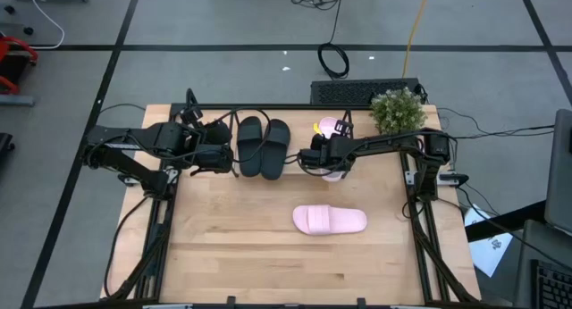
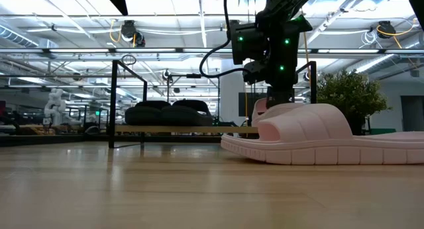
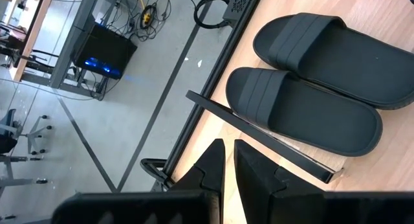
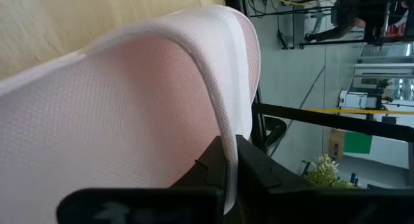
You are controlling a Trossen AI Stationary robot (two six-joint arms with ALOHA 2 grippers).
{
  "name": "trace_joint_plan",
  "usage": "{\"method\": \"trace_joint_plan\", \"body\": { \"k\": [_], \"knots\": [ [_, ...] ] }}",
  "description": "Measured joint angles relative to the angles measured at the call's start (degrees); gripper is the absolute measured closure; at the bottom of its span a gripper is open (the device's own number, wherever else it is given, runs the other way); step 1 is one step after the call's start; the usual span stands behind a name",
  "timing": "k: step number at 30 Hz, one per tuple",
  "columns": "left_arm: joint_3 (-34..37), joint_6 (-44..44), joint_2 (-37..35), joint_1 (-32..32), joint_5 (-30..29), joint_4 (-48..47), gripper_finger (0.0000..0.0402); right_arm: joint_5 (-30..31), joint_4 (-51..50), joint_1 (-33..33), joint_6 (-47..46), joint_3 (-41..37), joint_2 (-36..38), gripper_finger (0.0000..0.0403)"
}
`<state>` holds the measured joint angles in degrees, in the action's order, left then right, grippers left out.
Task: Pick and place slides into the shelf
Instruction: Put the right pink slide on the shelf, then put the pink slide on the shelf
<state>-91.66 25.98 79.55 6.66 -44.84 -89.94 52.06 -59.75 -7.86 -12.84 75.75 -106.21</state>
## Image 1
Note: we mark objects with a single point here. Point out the black metal wooden board shelf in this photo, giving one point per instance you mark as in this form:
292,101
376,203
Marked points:
304,121

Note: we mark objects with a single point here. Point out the green potted plant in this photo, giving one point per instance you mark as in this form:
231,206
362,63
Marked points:
397,110

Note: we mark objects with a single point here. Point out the black keyboard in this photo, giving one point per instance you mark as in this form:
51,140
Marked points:
339,91
554,286

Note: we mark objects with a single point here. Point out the black caster wheel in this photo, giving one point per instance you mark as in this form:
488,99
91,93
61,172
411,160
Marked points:
9,8
28,30

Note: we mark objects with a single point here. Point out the small yellow tag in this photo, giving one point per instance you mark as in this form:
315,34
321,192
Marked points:
317,128

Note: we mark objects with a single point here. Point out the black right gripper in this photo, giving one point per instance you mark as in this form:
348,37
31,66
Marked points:
333,152

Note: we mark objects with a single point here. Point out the grey metal cart foot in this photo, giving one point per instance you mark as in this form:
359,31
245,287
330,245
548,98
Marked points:
15,100

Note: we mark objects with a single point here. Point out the grey monitor back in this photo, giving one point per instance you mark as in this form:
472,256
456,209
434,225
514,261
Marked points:
561,175

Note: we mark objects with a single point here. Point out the black aluminium table frame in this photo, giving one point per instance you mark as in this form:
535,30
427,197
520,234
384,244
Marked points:
290,106

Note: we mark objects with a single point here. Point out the red black cart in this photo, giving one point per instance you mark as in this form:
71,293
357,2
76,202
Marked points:
18,42

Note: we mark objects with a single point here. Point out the small black table bracket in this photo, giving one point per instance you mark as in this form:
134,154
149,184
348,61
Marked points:
230,301
361,302

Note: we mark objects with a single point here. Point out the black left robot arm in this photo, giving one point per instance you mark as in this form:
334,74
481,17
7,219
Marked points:
134,141

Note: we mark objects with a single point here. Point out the white paper sheet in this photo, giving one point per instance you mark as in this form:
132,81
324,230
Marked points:
489,251

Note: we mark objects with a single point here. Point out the black rubber slide sandal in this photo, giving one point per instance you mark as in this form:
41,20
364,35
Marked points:
249,161
275,161

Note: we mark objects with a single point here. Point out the grey desk surface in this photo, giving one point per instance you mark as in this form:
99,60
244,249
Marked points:
545,246

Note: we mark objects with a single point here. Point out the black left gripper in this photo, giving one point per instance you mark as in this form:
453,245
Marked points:
214,152

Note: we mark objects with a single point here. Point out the pink rubber slide sandal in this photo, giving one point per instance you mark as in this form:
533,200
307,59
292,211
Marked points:
328,123
330,219

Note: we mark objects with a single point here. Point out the black desk bar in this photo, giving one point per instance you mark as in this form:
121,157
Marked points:
505,220

